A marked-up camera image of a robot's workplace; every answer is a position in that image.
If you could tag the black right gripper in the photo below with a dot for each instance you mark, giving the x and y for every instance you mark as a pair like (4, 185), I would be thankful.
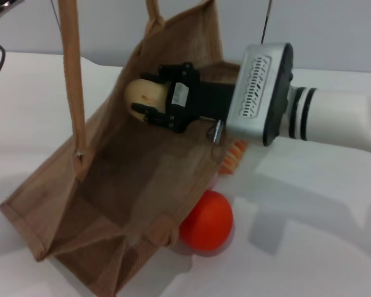
(204, 100)

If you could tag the brown jute handbag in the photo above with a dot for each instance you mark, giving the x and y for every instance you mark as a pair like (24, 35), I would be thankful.
(111, 191)

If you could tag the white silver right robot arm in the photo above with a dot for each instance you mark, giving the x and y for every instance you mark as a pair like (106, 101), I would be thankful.
(327, 117)

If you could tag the orange striped bread roll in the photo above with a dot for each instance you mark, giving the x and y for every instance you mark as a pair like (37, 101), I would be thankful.
(233, 157)

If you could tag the red pomegranate toy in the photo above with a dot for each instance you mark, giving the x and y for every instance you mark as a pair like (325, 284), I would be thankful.
(208, 222)

